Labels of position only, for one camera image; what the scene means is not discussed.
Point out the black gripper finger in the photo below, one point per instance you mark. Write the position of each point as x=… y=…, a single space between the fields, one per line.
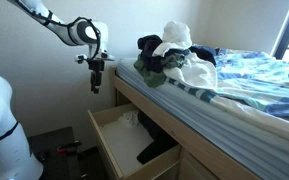
x=92 y=87
x=97 y=89

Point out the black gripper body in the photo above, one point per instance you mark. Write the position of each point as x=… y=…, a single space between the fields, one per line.
x=96 y=67

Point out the black shirt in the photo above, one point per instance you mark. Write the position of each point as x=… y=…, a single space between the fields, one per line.
x=147 y=60

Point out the white shirt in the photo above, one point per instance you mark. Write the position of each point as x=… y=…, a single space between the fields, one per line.
x=176 y=35

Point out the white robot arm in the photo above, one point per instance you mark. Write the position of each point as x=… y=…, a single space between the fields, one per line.
x=17 y=160

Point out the white cloth in drawer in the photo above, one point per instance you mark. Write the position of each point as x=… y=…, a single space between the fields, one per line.
x=129 y=119

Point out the green shirt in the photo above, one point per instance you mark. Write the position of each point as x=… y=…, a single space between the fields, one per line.
x=153 y=79

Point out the open wooden drawer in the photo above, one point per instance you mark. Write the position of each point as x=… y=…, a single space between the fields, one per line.
x=119 y=147

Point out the black garment in drawer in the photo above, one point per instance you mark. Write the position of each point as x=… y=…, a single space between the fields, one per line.
x=162 y=141

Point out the red black clamp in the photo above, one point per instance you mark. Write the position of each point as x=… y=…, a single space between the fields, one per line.
x=70 y=148

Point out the black base mat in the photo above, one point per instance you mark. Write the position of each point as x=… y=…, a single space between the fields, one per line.
x=56 y=166

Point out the navy blue garment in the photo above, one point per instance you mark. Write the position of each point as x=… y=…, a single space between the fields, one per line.
x=204 y=53

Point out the blue patterned blanket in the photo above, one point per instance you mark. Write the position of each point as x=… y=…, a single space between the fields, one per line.
x=252 y=78

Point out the blue striped bed sheet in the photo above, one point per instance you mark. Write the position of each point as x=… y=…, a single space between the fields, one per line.
x=257 y=140

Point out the wooden bed frame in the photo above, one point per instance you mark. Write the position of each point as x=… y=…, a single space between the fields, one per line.
x=214 y=159

